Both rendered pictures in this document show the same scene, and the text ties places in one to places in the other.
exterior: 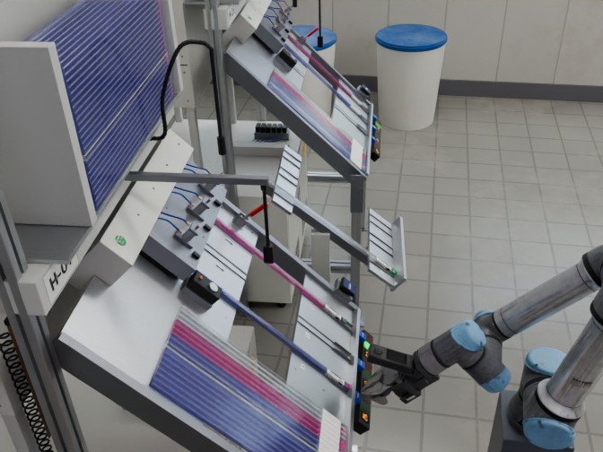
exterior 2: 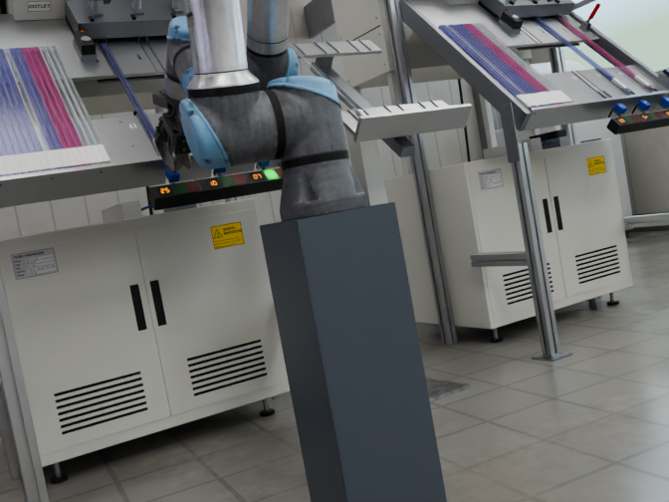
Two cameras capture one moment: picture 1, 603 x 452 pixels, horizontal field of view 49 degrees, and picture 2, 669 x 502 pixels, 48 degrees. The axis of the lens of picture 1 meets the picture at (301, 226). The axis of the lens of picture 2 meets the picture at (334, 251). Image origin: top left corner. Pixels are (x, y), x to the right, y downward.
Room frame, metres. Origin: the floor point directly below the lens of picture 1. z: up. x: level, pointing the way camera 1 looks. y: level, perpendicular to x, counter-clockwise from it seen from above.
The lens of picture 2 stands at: (0.46, -1.67, 0.57)
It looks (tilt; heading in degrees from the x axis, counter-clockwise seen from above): 4 degrees down; 54
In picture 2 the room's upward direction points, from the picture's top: 10 degrees counter-clockwise
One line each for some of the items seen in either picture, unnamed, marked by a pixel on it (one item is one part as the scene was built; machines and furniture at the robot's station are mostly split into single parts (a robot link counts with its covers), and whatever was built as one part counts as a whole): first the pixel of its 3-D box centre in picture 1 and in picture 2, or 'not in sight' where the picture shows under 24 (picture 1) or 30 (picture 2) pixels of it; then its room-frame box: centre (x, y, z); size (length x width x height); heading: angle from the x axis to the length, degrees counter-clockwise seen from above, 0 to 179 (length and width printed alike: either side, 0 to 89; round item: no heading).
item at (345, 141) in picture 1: (266, 148); (516, 147); (2.66, 0.15, 0.65); 1.01 x 0.73 x 1.29; 82
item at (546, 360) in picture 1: (546, 377); (303, 118); (1.20, -0.62, 0.72); 0.13 x 0.12 x 0.14; 164
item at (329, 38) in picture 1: (303, 75); not in sight; (4.41, -0.05, 0.28); 0.48 x 0.46 x 0.56; 168
